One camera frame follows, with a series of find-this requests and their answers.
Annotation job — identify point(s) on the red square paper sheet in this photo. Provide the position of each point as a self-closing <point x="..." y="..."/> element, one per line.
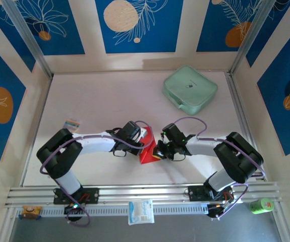
<point x="148" y="154"/>

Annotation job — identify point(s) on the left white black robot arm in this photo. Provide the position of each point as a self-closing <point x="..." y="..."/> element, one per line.
<point x="59" y="156"/>

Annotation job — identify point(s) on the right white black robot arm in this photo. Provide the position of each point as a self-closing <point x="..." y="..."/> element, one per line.
<point x="238" y="156"/>

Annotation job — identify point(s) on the white wipes packet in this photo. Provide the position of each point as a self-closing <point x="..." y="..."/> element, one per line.
<point x="141" y="211"/>

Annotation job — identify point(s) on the small colourful paper packet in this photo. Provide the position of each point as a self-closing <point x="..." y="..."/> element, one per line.
<point x="71" y="124"/>

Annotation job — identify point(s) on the mint green zip pouch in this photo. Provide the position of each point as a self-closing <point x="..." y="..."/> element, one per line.
<point x="188" y="87"/>

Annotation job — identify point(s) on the yellow blue small toy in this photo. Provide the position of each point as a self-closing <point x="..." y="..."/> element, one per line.
<point x="30" y="211"/>

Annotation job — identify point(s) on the grey metal bracket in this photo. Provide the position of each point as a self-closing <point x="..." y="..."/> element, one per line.
<point x="162" y="136"/>

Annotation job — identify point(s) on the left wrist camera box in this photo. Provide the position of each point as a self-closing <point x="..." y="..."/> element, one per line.
<point x="142" y="132"/>

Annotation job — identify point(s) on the aluminium mounting rail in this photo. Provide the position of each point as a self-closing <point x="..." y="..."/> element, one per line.
<point x="147" y="191"/>

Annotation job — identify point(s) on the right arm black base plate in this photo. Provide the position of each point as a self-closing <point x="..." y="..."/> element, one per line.
<point x="196" y="192"/>

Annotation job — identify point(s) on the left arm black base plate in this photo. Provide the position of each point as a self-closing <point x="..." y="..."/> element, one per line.
<point x="91" y="195"/>

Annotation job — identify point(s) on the aluminium frame post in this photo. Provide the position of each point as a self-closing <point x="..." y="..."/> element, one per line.
<point x="26" y="32"/>
<point x="253" y="32"/>

